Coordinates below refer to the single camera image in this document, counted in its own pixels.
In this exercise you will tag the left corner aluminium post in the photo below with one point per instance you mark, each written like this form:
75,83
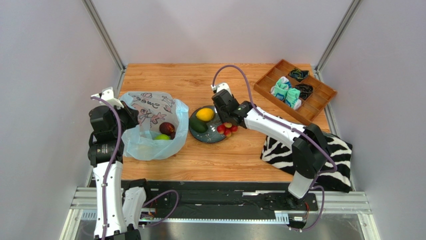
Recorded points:
97,20

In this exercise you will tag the dark red apple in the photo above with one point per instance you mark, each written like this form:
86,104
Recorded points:
167,128

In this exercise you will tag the right corner aluminium post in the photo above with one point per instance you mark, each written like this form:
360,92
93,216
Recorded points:
340,30

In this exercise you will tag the teal white sock left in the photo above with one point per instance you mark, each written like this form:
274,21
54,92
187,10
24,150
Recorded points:
281,88

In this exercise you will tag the aluminium frame rail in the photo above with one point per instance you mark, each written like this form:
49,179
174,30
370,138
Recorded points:
342,216

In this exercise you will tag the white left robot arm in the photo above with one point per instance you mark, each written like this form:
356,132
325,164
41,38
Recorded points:
117,209

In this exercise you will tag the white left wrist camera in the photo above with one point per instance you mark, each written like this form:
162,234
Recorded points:
108,95

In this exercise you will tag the light blue printed plastic bag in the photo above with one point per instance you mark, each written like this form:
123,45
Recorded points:
155,108

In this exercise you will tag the yellow lemon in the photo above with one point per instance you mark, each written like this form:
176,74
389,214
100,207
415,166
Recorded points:
205,114

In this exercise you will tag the teal white sock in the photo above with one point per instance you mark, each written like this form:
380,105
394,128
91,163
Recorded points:
281,88
292,99

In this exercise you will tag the dark green avocado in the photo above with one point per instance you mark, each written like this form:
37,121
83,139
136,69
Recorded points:
198,125

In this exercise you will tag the green apple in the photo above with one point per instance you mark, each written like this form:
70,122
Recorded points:
164,137

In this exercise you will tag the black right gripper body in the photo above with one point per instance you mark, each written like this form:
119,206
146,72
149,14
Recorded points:
220,104

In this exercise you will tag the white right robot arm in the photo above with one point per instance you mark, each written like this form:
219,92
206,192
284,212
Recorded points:
309,148

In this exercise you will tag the black fruit plate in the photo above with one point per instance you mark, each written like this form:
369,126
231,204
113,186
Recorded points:
211,136

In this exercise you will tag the black rolled sock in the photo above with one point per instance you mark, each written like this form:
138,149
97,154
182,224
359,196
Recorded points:
305,90

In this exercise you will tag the zebra striped cloth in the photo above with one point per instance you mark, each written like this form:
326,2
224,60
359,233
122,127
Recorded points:
280,157

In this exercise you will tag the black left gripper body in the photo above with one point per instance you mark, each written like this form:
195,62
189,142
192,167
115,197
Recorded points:
126,120

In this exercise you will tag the red strawberry bunch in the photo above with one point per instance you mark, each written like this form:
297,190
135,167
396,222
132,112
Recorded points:
227,129

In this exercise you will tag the teal white sock right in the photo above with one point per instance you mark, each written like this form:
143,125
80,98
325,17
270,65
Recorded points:
292,99

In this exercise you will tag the corner aluminium post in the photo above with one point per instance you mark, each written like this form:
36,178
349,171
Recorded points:
97,20
340,30

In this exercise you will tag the dark patterned rolled sock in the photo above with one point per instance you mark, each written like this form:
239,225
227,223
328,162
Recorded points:
298,74

